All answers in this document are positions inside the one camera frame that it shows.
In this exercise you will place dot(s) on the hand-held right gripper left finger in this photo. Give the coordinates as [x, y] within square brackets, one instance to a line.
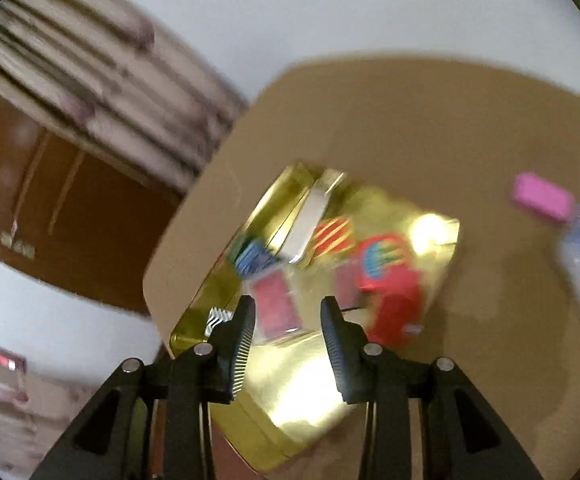
[238, 342]

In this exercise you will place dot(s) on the beige patterned curtain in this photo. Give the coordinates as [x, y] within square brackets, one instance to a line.
[95, 70]

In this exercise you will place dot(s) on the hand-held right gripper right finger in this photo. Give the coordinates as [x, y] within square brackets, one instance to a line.
[337, 355]

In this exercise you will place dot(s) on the black white patterned box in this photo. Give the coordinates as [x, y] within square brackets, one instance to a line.
[218, 319]

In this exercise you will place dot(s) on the pink floral bedding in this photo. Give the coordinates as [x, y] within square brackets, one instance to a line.
[5, 410]

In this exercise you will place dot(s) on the clear case with red cards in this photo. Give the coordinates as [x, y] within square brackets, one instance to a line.
[275, 305]

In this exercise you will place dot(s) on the silver rectangular case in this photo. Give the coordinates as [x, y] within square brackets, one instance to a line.
[307, 220]

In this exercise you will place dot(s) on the pink block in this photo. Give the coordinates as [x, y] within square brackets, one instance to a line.
[542, 197]

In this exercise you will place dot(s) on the red tin box gold interior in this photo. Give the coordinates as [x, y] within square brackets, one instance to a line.
[290, 395]

